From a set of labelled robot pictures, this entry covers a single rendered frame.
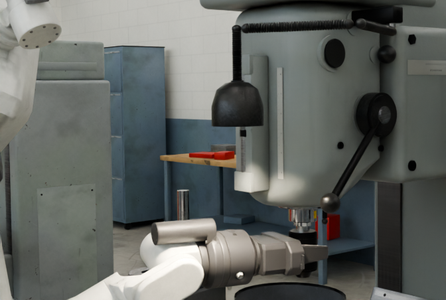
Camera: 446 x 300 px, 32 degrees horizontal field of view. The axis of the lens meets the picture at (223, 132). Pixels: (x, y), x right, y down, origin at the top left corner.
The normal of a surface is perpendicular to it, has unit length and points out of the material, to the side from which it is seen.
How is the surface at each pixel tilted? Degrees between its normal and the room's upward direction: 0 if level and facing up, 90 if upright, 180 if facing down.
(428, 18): 90
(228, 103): 72
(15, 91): 58
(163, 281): 103
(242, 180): 90
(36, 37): 148
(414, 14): 90
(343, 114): 90
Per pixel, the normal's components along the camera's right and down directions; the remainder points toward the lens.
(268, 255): 0.40, 0.04
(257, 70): 0.62, 0.04
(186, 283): 0.40, 0.27
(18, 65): 0.66, -0.51
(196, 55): -0.78, 0.04
